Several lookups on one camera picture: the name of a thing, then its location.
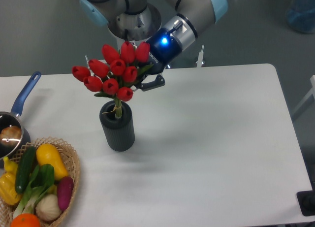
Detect white garlic bulb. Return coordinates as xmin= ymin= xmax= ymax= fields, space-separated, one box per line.
xmin=35 ymin=194 xmax=62 ymax=222

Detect dark grey ribbed vase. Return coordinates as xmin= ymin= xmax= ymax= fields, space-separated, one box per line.
xmin=99 ymin=101 xmax=135 ymax=152

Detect brown bun in pan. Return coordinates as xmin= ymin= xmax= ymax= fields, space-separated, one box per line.
xmin=0 ymin=126 xmax=22 ymax=147

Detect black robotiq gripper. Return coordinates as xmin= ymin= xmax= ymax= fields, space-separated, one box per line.
xmin=134 ymin=28 xmax=183 ymax=92

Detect yellow bell pepper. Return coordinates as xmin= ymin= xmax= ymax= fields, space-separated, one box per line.
xmin=0 ymin=157 xmax=22 ymax=205

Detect orange fruit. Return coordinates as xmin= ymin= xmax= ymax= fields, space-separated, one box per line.
xmin=10 ymin=213 xmax=40 ymax=227

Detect white furniture frame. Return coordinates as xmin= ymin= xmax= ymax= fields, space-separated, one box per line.
xmin=291 ymin=75 xmax=315 ymax=122

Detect red tulip bouquet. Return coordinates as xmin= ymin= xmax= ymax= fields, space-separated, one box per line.
xmin=71 ymin=54 xmax=153 ymax=119

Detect woven wicker basket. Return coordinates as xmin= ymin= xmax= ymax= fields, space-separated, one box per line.
xmin=9 ymin=137 xmax=80 ymax=227

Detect green cucumber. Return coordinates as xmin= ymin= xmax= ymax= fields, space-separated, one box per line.
xmin=15 ymin=146 xmax=36 ymax=194

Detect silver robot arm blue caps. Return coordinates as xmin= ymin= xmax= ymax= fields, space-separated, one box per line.
xmin=80 ymin=0 xmax=228 ymax=91

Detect purple eggplant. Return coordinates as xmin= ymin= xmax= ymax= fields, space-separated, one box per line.
xmin=57 ymin=176 xmax=74 ymax=211

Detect blue plastic bag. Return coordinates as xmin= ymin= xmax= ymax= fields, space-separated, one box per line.
xmin=285 ymin=0 xmax=315 ymax=34

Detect black device at table edge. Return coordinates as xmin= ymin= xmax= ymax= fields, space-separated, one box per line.
xmin=296 ymin=191 xmax=315 ymax=216

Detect yellow squash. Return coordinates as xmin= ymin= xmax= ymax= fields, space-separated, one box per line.
xmin=36 ymin=143 xmax=68 ymax=181

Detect blue handled saucepan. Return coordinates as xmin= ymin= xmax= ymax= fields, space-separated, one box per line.
xmin=0 ymin=71 xmax=41 ymax=169

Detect green bok choy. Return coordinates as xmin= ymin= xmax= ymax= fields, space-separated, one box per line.
xmin=13 ymin=164 xmax=55 ymax=218

